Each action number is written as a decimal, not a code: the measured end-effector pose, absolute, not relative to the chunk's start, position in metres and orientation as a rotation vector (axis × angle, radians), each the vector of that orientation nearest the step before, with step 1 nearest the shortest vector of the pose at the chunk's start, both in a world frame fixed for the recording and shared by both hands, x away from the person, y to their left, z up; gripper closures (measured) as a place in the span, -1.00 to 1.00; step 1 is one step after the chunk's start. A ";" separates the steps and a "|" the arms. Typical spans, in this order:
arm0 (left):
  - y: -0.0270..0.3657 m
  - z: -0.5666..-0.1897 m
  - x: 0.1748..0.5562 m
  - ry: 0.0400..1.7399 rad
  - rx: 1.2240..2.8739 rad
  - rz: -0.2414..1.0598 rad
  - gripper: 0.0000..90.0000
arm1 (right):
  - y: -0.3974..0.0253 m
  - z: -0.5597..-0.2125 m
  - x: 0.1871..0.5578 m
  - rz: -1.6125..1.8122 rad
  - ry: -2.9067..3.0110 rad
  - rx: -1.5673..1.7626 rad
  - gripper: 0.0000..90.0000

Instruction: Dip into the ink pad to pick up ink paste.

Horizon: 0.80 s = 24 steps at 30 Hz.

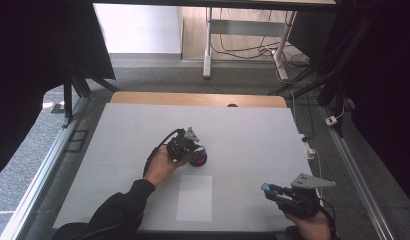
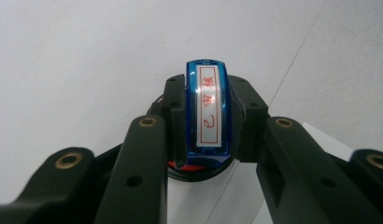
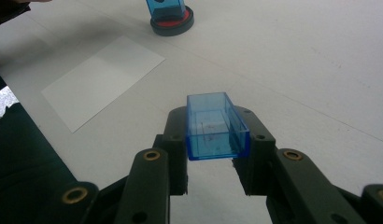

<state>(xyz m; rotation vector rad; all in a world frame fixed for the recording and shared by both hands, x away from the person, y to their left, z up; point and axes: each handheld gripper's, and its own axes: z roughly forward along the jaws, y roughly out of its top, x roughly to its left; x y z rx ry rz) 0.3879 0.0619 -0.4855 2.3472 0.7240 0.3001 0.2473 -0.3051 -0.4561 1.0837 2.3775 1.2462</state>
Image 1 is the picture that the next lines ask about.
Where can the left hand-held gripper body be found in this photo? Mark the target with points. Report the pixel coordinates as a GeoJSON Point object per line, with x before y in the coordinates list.
{"type": "Point", "coordinates": [183, 146]}

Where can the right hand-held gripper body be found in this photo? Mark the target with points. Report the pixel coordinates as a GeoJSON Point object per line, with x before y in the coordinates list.
{"type": "Point", "coordinates": [299, 201]}

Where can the round red ink pad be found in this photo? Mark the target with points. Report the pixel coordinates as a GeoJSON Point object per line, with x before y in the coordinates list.
{"type": "Point", "coordinates": [199, 160]}

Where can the white paper sheet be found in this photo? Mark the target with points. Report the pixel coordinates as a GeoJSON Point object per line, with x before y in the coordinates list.
{"type": "Point", "coordinates": [194, 198]}

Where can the person's right hand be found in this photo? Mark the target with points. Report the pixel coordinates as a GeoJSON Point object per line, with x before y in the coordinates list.
{"type": "Point", "coordinates": [309, 228]}

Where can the person's left hand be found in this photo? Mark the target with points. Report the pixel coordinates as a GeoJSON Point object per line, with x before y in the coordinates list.
{"type": "Point", "coordinates": [161, 166]}

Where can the white table mat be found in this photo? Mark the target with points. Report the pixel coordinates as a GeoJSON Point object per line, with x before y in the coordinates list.
{"type": "Point", "coordinates": [243, 130]}

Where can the wooden table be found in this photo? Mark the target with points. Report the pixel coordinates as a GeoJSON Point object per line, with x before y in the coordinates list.
{"type": "Point", "coordinates": [193, 99]}

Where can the white power strip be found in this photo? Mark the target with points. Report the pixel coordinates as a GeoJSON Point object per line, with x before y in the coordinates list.
{"type": "Point", "coordinates": [308, 148]}

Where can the small white adapter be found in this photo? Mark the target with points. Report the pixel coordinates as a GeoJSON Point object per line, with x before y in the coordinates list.
{"type": "Point", "coordinates": [331, 120]}

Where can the black stand legs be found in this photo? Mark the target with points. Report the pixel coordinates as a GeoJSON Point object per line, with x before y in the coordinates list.
{"type": "Point", "coordinates": [73, 90]}

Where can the black curtain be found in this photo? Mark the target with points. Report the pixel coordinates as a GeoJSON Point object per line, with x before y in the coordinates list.
{"type": "Point", "coordinates": [386, 83]}
{"type": "Point", "coordinates": [33, 66]}

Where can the aluminium frame rail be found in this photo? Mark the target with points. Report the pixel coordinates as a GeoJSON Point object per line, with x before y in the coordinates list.
{"type": "Point", "coordinates": [356, 173]}
{"type": "Point", "coordinates": [39, 173]}

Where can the white desk frame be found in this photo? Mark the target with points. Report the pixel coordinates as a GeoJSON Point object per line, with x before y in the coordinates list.
{"type": "Point", "coordinates": [246, 27]}

